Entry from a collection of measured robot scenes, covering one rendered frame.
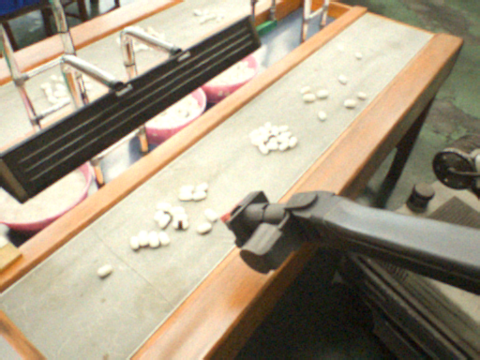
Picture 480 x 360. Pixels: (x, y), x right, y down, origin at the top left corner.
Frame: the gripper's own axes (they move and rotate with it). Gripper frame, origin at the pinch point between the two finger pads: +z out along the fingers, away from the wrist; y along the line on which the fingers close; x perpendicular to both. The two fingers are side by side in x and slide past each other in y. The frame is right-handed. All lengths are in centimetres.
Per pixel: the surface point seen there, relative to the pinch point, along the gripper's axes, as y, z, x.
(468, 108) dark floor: -220, 40, 80
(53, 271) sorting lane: 26.6, 27.2, -6.5
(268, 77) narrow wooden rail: -62, 31, -12
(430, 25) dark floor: -319, 87, 43
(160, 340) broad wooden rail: 23.3, 3.0, 10.1
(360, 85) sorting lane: -82, 14, 5
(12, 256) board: 30.5, 30.2, -13.8
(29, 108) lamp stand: 5, 44, -39
